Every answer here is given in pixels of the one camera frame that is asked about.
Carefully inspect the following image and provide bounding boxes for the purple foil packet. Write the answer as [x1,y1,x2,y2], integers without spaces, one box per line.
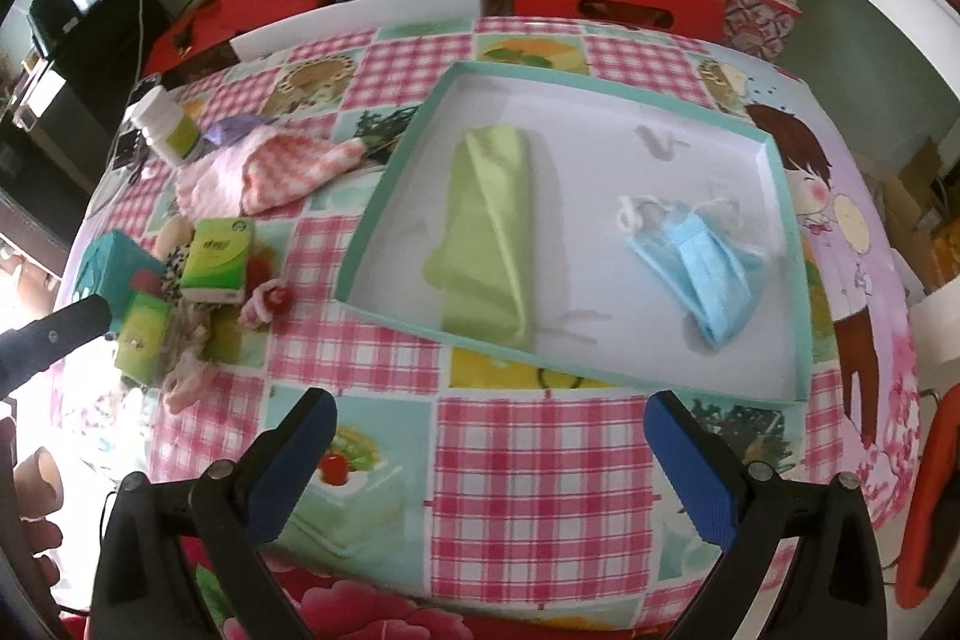
[201,113,275,150]

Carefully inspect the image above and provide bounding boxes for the person's left hand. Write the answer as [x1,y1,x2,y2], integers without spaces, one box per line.
[0,445,67,615]

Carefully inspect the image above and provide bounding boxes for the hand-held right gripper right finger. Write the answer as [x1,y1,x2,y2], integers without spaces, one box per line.
[643,389,901,640]

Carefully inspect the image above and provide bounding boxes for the pink plush flower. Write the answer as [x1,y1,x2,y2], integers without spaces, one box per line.
[238,281,292,330]

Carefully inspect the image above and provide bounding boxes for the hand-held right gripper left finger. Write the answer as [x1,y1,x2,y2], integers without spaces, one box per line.
[86,387,338,640]

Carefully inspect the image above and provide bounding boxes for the blue face mask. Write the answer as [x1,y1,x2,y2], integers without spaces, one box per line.
[611,190,766,350]

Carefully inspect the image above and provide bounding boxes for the checked printed tablecloth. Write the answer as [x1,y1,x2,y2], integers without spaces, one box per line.
[45,14,923,640]

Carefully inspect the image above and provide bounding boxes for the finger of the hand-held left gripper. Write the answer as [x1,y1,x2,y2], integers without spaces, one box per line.
[0,295,113,397]

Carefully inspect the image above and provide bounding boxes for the beige plush ball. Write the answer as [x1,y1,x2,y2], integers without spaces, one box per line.
[156,214,194,251]

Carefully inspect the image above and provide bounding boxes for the teal embossed box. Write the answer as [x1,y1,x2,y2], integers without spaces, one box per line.
[75,231,166,326]

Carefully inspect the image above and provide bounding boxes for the cardboard boxes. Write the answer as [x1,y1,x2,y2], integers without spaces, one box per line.
[877,137,960,292]

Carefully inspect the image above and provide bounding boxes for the red patterned box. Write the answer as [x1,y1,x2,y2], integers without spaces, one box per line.
[705,0,803,60]

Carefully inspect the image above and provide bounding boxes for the pale pink fabric piece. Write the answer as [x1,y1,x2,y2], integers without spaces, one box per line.
[161,302,218,416]

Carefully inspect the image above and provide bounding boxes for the white pill bottle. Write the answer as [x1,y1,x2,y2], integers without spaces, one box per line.
[122,85,205,167]

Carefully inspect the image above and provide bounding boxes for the folded green cloth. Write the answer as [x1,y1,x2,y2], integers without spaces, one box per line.
[422,124,539,354]

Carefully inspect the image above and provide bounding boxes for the black cabinet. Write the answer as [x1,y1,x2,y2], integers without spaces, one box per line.
[0,0,173,176]

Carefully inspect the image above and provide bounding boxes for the pink checked fluffy towel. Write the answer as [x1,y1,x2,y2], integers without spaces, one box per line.
[174,130,370,217]

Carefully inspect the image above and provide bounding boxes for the small green box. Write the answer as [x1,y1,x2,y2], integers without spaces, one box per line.
[112,289,175,386]

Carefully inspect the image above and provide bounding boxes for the white board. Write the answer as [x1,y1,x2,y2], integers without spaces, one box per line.
[229,0,481,60]

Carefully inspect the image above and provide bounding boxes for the leopard print scrunchie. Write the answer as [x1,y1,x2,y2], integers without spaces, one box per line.
[157,246,197,304]

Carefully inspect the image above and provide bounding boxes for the shallow teal cardboard box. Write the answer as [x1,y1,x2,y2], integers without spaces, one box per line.
[334,59,811,402]

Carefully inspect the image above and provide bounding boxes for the green tissue pack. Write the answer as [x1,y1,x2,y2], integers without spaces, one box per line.
[180,218,257,305]

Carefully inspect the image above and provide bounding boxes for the black smartphone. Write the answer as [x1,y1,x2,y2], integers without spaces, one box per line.
[109,130,151,172]

